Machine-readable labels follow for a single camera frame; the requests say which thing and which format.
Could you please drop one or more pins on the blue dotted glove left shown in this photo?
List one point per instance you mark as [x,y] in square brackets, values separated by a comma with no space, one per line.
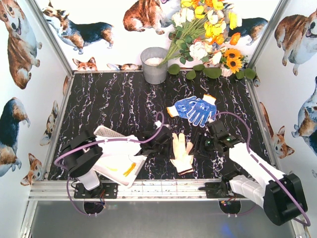
[182,107]

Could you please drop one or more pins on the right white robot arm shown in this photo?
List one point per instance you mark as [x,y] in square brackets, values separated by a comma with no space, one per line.
[281,196]

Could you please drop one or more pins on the artificial flower bouquet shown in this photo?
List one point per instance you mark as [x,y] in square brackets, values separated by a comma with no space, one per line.
[207,31]

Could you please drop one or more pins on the cream glove red cuff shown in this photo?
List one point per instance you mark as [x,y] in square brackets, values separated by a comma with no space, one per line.
[182,160]

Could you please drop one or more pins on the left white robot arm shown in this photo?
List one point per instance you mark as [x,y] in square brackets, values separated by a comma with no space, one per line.
[94,154]

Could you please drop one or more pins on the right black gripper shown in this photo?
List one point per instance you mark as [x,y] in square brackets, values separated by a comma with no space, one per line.
[201,144]

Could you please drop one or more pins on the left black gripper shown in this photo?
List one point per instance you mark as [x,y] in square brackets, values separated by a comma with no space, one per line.
[167,143]

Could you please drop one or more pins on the aluminium front frame rail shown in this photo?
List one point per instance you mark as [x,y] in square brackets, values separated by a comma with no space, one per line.
[141,190]

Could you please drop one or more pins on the grey metal bucket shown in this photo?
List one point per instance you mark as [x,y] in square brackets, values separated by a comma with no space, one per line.
[153,65]

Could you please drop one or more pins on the white perforated storage basket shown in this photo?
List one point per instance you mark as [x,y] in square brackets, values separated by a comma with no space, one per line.
[118,145]

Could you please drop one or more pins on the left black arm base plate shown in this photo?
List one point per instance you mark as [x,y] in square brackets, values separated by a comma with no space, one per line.
[105,190]

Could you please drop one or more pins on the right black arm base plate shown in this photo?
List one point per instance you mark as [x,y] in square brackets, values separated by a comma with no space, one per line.
[221,189]

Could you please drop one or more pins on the blue dotted glove right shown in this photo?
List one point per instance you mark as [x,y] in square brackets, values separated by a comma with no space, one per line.
[202,111]

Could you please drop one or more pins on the blue dotted glove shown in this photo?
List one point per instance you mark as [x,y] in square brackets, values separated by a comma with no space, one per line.
[182,107]
[202,111]

